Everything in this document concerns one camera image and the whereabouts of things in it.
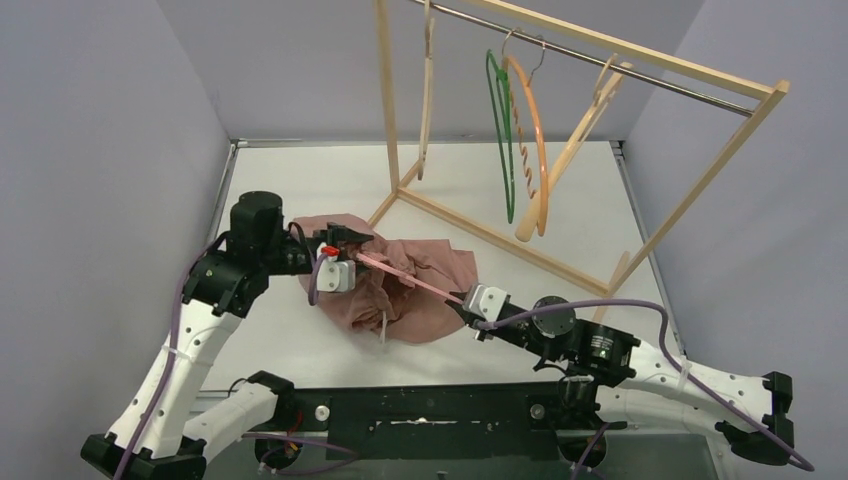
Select pink plastic hanger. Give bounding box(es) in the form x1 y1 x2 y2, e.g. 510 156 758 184
356 252 449 302

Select pink shorts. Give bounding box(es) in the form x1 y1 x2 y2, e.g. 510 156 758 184
295 214 478 344

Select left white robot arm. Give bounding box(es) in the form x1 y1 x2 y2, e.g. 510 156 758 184
81 191 370 479

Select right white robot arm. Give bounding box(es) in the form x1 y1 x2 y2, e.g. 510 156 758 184
447 284 803 467

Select orange plastic hanger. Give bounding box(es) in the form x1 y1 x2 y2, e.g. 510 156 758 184
500 27 550 237

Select green plastic hanger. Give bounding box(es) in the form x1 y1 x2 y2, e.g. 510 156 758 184
485 49 516 224

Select beige wooden hanger left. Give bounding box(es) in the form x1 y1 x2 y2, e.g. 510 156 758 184
417 0 435 180

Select beige wooden hanger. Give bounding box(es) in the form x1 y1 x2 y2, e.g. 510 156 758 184
515 53 632 242
417 0 435 180

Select beige wooden hanger right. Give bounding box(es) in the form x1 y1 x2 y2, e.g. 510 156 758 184
515 53 632 242

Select wooden clothes rack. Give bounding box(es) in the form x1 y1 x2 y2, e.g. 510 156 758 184
368 1 790 298

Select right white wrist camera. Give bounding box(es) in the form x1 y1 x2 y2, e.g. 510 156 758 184
462 283 510 322

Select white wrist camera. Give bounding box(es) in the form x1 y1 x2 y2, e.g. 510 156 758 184
462 283 510 322
315 244 357 293

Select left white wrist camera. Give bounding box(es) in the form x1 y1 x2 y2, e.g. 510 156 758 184
315 244 357 293

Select white shorts drawstring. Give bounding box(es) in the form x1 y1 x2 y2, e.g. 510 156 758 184
379 310 388 345

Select black metal base frame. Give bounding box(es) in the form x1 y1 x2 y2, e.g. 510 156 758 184
258 381 603 461

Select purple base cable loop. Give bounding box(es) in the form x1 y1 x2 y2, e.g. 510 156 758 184
241 430 359 478

